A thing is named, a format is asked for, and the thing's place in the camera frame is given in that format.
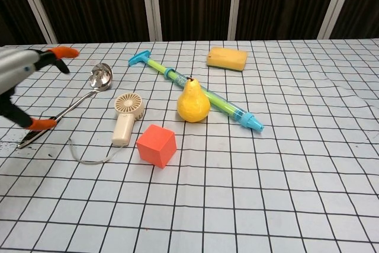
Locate white black checkered tablecloth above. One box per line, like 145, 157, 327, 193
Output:
0, 39, 379, 253

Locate yellow sponge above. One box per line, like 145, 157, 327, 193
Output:
206, 46, 248, 73

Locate small white handheld fan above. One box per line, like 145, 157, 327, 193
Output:
68, 92, 146, 165

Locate white partition post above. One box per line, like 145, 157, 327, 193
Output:
227, 0, 250, 41
317, 0, 361, 40
140, 0, 163, 42
13, 0, 59, 44

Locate stainless steel ladle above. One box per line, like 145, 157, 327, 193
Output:
17, 62, 114, 149

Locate blue green water squirter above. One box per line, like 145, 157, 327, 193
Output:
128, 50, 265, 135

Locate orange cube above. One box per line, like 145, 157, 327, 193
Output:
136, 124, 178, 168

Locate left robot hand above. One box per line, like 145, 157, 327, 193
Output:
0, 46, 81, 131

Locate yellow toy pear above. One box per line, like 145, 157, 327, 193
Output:
176, 76, 211, 123

